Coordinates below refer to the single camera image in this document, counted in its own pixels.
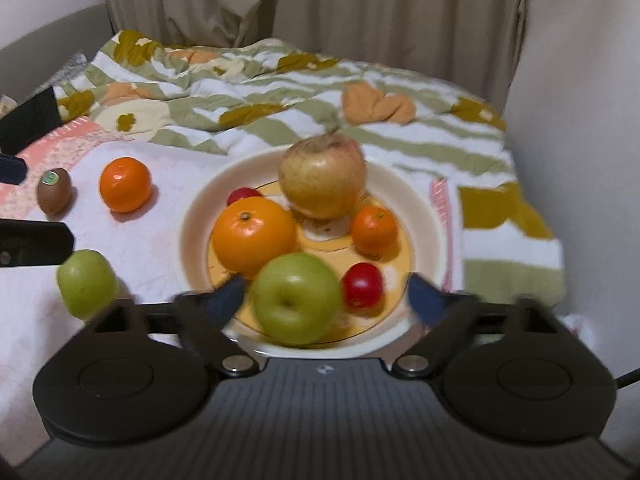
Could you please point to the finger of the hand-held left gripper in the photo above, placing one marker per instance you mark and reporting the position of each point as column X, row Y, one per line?
column 12, row 170
column 35, row 242

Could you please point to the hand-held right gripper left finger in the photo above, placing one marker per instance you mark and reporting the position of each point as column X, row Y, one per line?
column 227, row 302

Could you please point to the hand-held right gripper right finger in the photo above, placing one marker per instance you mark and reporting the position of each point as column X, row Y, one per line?
column 427, row 302

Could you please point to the small red plum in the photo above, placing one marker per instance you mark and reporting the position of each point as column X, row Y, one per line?
column 362, row 285
column 244, row 196

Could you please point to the green apple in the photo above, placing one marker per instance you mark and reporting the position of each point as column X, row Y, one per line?
column 87, row 285
column 295, row 300

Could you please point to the large orange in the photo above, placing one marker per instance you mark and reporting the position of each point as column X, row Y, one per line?
column 252, row 237

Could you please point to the small mandarin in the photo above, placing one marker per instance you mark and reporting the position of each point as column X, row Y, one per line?
column 374, row 230

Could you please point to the cream plate with yellow print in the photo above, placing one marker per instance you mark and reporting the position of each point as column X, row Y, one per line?
column 405, row 200

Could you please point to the large yellow apple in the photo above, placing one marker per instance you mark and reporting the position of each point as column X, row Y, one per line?
column 322, row 177

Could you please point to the brown kiwi with green sticker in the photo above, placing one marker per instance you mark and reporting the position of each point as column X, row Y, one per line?
column 54, row 191

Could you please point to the pink floral tablecloth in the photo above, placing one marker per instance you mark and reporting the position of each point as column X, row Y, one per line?
column 150, row 245

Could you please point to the medium orange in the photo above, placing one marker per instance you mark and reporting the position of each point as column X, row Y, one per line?
column 125, row 185

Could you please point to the grey patterned pillow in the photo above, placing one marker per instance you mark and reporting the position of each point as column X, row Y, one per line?
column 70, row 67

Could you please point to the grey headboard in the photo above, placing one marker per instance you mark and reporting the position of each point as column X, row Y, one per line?
column 50, row 45

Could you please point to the striped flower blanket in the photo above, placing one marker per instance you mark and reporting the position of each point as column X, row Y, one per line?
column 300, row 95

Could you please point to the beige curtain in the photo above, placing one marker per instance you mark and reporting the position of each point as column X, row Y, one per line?
column 325, row 0

